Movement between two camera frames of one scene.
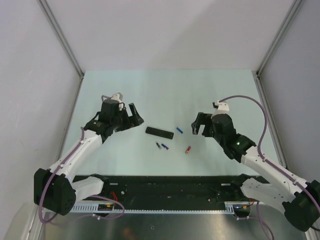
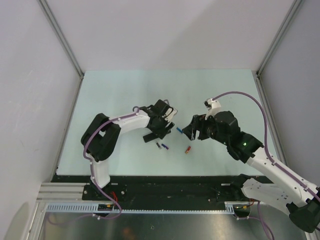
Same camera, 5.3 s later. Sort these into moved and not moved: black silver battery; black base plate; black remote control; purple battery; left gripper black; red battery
Moved: black remote control; left gripper black
Not moved: purple battery; black base plate; red battery; black silver battery
